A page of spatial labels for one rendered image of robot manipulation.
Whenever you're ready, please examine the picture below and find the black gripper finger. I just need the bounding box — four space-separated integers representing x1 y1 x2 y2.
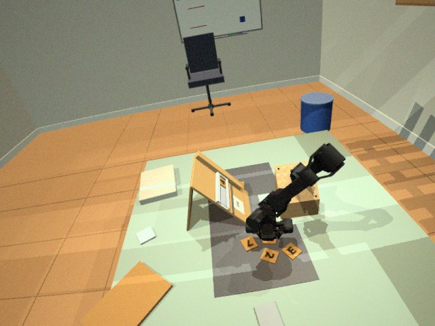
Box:
277 228 287 240
253 229 262 239

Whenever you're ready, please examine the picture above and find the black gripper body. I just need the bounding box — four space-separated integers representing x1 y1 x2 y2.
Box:
246 218 294 234

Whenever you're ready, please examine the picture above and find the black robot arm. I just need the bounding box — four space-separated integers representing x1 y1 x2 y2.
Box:
246 143 346 241

